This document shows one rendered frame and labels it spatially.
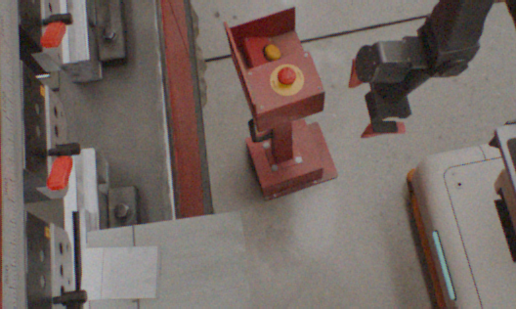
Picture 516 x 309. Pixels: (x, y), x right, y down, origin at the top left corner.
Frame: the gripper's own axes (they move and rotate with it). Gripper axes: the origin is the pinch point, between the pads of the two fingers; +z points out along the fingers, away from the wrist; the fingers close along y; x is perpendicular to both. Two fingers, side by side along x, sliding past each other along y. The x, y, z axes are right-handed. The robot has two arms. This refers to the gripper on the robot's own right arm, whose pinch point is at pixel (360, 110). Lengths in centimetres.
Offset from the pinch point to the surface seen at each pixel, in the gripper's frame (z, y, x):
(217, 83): 101, -54, 20
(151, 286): 17.9, 23.4, -36.5
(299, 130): 80, -28, 35
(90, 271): 22, 19, -45
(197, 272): 14.5, 22.5, -29.4
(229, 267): 12.1, 22.8, -24.7
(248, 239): 101, 0, 21
